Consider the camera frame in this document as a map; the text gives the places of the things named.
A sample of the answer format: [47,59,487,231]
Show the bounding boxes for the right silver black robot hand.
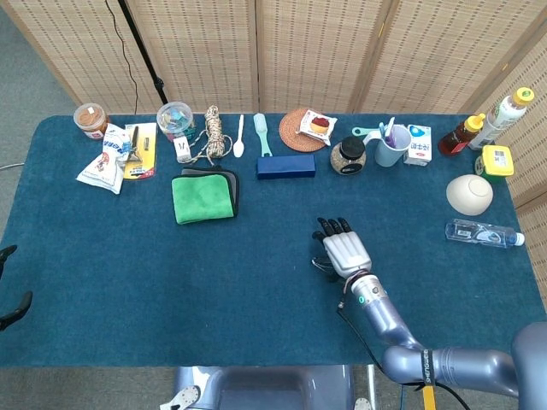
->
[311,216,373,284]

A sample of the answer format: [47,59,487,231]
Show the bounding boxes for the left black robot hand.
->
[0,244,34,332]

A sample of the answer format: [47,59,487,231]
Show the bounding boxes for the wire-frame eyeglasses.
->
[310,255,335,275]

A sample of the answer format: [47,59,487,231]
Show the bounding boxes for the glass jar black lid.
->
[329,136,368,177]

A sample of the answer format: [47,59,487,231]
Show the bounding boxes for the dark blue rectangular case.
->
[256,154,317,181]

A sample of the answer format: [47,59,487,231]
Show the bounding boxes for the light blue mug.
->
[362,123,412,167]

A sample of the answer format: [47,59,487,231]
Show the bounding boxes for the white blue milk carton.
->
[403,124,432,167]

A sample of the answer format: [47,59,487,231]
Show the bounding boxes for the white snack packet red cake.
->
[297,108,338,146]

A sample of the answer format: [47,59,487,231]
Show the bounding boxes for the white table leg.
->
[366,365,378,410]

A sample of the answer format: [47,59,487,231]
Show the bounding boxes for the round woven rattan coaster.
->
[278,108,337,153]

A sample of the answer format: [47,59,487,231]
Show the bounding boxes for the clear plastic water bottle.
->
[444,218,526,249]

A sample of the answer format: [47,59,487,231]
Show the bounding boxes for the beige bowl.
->
[445,173,494,216]

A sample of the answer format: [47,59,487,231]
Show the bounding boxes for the white plastic spoon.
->
[232,114,246,159]

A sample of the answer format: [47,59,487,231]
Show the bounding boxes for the blue table cloth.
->
[0,113,547,368]

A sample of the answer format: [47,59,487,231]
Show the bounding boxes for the grey-blue robot torso base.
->
[160,365,377,410]

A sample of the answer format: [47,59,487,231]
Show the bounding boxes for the light green brush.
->
[252,113,275,159]

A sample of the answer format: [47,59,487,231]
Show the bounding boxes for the green microfibre cloth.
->
[171,174,236,226]

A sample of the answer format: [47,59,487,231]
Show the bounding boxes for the white crumpled snack bag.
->
[75,151,126,196]

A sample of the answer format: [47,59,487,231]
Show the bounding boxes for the amber honey bottle yellow cap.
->
[438,113,487,158]

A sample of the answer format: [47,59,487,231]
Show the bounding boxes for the green container yellow lid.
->
[473,144,515,184]

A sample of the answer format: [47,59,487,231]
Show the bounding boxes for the blue white small packet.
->
[101,122,132,161]

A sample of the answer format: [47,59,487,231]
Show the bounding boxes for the white charger plug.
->
[173,136,192,165]

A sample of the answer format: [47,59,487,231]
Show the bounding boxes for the yellow blister pack tool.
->
[122,121,158,181]

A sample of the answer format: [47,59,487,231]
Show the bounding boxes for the orange snack jar clear lid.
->
[73,102,109,141]

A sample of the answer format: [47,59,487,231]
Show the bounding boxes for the white drink bottle yellow cap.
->
[468,86,536,151]

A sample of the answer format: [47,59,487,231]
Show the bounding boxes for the clear jar of coloured clips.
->
[156,101,196,144]

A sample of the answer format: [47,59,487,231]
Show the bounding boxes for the woven bamboo folding screen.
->
[0,0,547,274]

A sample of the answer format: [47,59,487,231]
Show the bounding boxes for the black stand pole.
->
[117,0,170,106]

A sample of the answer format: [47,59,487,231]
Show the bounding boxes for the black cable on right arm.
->
[336,301,471,410]

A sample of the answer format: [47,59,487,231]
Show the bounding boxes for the beige braided rope bundle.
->
[190,105,234,167]

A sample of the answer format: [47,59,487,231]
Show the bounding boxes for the thin black hanging cable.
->
[104,0,140,114]

